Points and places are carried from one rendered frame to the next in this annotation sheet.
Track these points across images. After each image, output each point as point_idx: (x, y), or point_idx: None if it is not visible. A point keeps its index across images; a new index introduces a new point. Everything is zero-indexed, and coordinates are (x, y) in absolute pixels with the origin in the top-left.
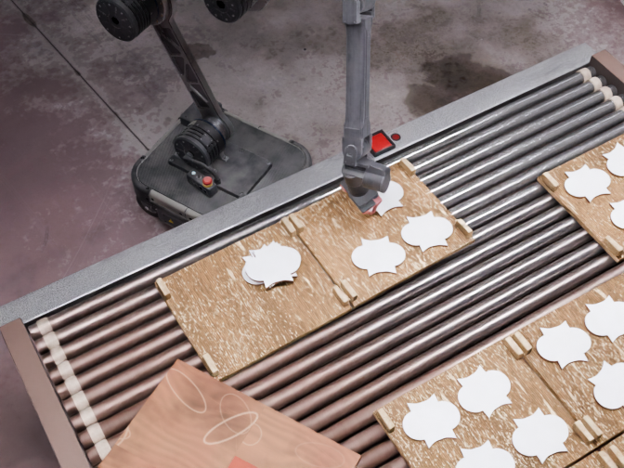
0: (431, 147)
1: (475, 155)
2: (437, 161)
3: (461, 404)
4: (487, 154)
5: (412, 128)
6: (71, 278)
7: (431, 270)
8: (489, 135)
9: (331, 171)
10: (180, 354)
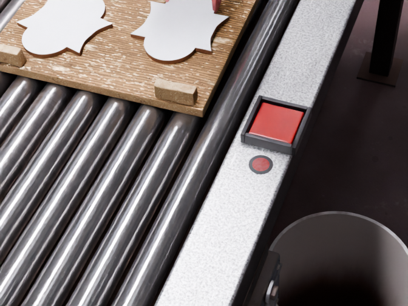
0: (175, 186)
1: (73, 223)
2: (142, 169)
3: None
4: (54, 249)
5: (246, 204)
6: None
7: None
8: (73, 296)
9: (302, 41)
10: None
